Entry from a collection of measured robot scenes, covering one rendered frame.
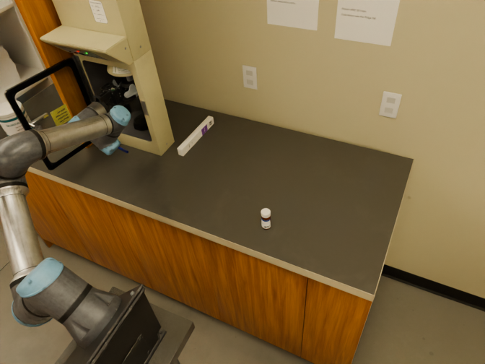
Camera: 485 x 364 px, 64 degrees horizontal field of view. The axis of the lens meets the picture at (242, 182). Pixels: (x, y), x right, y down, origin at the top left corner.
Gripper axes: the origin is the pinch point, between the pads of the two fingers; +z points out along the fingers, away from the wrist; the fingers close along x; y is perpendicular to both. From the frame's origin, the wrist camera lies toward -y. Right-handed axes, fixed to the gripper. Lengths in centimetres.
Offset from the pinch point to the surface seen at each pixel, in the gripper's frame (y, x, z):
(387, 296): -122, -127, 21
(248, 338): -122, -65, -35
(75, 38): 29.5, 3.0, -16.4
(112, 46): 29.2, -14.2, -16.6
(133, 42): 26.2, -14.6, -6.6
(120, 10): 38.2, -14.6, -8.1
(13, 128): -21, 61, -25
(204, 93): -20.5, -13.4, 34.3
